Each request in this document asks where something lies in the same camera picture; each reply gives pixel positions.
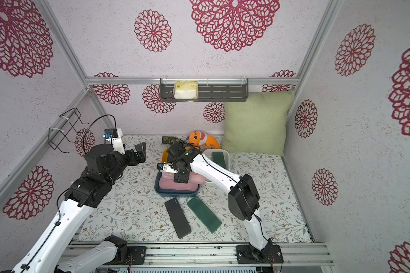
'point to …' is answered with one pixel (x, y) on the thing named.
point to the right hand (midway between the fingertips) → (179, 168)
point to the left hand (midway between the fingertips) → (134, 146)
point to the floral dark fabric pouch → (171, 140)
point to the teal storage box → (170, 193)
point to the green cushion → (257, 125)
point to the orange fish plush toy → (203, 139)
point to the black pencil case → (177, 218)
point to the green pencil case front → (205, 214)
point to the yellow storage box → (164, 156)
